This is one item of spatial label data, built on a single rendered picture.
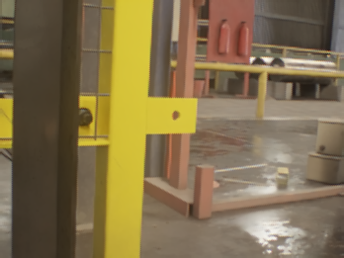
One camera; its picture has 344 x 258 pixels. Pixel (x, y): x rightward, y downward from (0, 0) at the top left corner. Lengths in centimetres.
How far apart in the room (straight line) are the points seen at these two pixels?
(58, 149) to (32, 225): 6
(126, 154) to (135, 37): 14
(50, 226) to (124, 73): 24
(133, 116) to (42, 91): 22
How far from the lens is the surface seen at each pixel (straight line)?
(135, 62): 57
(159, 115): 65
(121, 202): 59
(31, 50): 37
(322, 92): 1016
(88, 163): 138
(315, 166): 226
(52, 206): 40
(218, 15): 800
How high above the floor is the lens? 49
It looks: 8 degrees down
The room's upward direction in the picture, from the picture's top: 3 degrees clockwise
